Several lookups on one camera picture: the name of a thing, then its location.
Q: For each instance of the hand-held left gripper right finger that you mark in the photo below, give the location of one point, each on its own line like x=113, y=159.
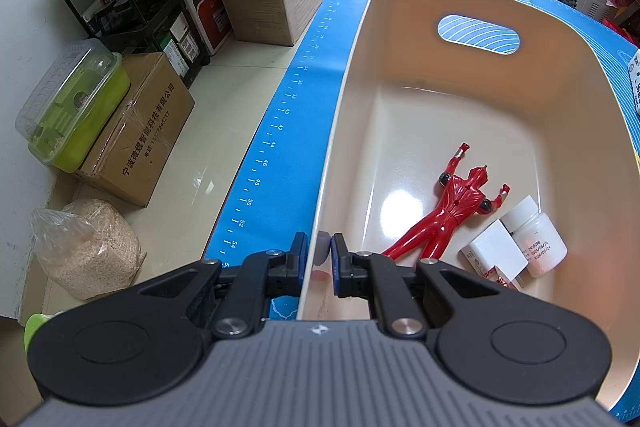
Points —
x=340, y=264

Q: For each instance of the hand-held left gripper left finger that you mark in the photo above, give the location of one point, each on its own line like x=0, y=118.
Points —
x=300, y=257

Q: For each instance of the red action figure toy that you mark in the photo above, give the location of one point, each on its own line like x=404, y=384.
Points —
x=457, y=202

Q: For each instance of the small white box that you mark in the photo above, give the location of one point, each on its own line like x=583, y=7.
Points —
x=495, y=247

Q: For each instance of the beige plastic basket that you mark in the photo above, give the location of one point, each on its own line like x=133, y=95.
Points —
x=425, y=107

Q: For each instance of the white pill bottle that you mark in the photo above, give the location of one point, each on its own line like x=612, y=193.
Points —
x=537, y=242

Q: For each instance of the blue silicone baking mat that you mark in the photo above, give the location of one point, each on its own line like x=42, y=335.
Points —
x=300, y=132

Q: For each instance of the brown printed cardboard box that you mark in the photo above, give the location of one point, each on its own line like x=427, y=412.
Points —
x=145, y=132

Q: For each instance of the bag of wood shavings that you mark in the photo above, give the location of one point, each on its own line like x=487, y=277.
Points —
x=85, y=252

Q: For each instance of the green container clear lid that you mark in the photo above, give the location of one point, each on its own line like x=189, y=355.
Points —
x=70, y=107

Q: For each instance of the light green plastic lid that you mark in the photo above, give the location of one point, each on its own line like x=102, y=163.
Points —
x=35, y=329

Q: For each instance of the black utility cart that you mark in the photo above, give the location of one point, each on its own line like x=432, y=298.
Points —
x=135, y=7

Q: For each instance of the tissue box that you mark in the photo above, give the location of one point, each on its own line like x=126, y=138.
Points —
x=634, y=82

